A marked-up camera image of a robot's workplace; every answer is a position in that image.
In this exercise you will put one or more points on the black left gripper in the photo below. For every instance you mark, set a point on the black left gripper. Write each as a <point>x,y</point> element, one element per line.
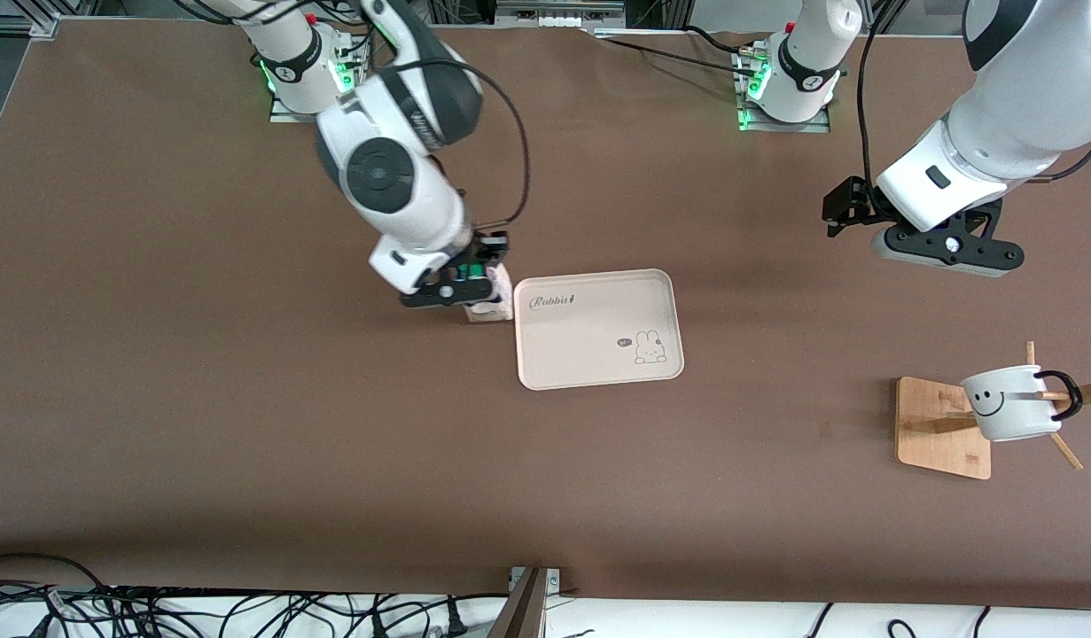
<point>850,201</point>

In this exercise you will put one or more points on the cream rabbit print tray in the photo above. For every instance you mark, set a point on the cream rabbit print tray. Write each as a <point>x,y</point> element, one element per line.
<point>598,337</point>

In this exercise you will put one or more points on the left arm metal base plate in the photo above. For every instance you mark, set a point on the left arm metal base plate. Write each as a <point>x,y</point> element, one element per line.
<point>815,127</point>

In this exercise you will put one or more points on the aluminium profile bar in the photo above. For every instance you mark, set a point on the aluminium profile bar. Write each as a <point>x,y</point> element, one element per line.
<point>527,611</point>

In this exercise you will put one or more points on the blue white milk carton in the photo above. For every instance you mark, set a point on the blue white milk carton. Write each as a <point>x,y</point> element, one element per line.
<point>496,297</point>

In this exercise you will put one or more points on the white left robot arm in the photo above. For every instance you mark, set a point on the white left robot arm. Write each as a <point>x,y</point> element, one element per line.
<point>1024,97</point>

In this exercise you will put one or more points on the wooden mug rack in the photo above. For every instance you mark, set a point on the wooden mug rack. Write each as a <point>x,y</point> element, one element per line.
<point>931,443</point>

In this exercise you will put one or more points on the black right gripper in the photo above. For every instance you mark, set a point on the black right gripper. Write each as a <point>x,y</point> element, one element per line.
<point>490,247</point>

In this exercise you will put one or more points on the grey power strip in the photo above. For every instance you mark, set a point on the grey power strip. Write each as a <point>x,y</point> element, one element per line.
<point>558,13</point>

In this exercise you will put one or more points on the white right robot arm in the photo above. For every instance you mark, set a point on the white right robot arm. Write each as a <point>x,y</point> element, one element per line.
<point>394,186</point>

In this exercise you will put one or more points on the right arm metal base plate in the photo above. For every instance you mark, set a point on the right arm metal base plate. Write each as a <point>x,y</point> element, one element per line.
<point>284,116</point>

